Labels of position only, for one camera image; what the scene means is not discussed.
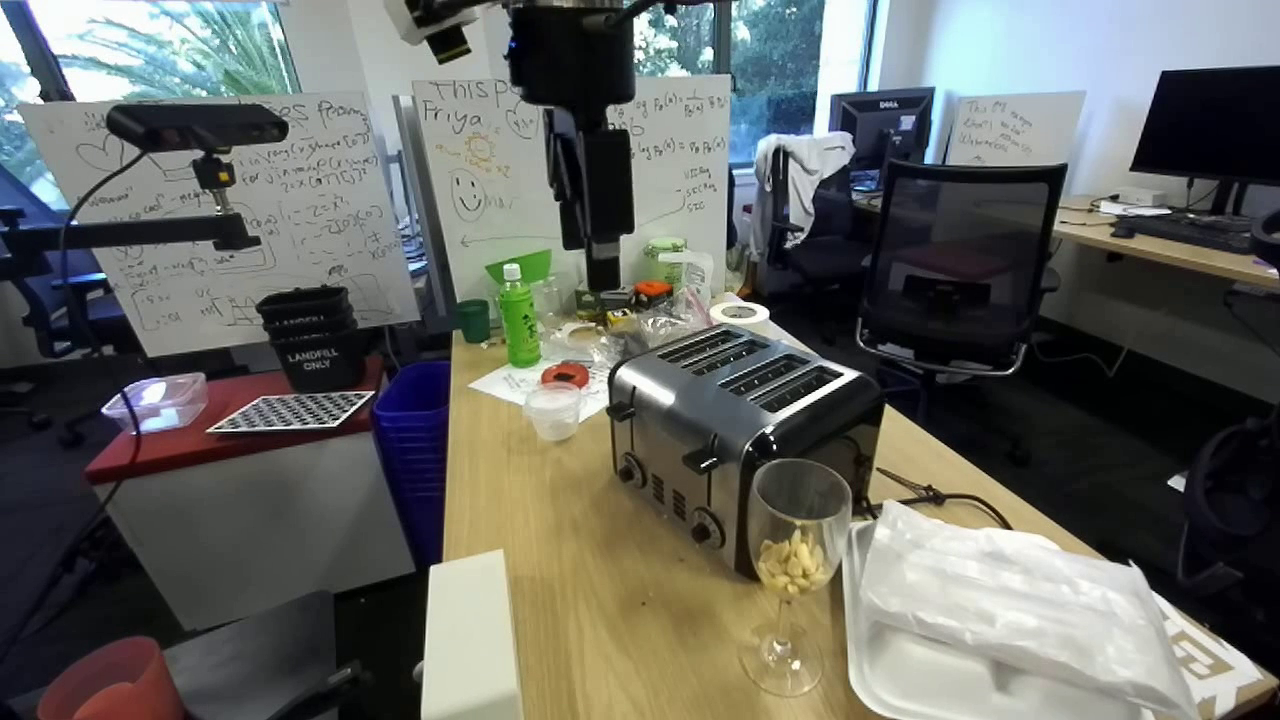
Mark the white tape roll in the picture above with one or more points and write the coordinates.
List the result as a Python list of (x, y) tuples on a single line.
[(740, 314)]

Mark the clear zip bag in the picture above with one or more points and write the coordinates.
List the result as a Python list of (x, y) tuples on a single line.
[(662, 316)]

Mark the printed white paper sheet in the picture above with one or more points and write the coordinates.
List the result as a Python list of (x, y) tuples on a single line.
[(1223, 660)]

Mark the orange bucket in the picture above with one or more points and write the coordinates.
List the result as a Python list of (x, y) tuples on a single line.
[(107, 682)]

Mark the clear crumpled plastic bag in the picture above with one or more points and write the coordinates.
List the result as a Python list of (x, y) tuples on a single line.
[(1014, 603)]

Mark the black stacked bin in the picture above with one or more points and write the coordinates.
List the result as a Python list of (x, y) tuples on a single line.
[(308, 343)]

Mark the black computer monitor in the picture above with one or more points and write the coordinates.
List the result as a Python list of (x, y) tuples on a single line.
[(1205, 123), (883, 123)]

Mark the clear plastic cup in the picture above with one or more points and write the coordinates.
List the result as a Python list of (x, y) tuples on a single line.
[(553, 412)]

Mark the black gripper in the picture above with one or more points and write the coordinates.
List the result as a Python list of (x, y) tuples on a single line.
[(592, 173)]

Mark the black mesh office chair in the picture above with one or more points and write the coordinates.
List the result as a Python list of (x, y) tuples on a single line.
[(961, 254)]

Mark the checkerboard calibration board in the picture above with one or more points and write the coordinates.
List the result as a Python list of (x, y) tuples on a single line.
[(290, 412)]

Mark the dark green cup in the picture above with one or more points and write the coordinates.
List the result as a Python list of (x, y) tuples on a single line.
[(472, 321)]

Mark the small whiteboard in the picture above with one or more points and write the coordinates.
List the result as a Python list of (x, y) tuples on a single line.
[(1009, 127)]

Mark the red top side table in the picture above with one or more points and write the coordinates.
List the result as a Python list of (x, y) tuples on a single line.
[(241, 521)]

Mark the whiteboard with smiley drawing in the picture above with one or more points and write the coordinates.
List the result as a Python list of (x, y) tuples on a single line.
[(493, 173)]

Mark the green plastic bottle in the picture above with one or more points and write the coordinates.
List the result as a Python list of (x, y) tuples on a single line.
[(518, 321)]

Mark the clear plastic container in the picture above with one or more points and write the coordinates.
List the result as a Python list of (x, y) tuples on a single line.
[(152, 401)]

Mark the white scribbled paper sheet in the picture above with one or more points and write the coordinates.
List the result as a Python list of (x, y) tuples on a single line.
[(502, 386)]

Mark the blue ribbed plastic bin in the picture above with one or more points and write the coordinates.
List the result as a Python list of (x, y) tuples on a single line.
[(414, 454)]

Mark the large scribbled whiteboard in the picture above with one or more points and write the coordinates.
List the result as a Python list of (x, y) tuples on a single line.
[(306, 227)]

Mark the wine glass with nuts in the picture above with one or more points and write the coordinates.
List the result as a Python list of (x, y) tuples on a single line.
[(797, 532)]

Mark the black keyboard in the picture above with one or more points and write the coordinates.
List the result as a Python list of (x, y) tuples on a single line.
[(1183, 231)]

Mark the silver black four-slot toaster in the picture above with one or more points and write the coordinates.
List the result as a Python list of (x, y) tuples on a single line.
[(744, 412)]

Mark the clear jar green lid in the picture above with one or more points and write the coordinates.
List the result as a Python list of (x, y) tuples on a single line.
[(662, 263)]

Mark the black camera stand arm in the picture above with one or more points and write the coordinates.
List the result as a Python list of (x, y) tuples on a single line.
[(134, 232)]

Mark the white rectangular box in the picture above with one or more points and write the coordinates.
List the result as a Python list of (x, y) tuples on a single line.
[(470, 643)]

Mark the wooden office desk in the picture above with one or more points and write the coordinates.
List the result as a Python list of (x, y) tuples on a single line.
[(1175, 254)]

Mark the office chair with white jacket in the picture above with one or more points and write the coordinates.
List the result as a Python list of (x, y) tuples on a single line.
[(803, 183)]

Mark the black camera on stand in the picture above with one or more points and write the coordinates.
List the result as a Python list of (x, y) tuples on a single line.
[(197, 127)]

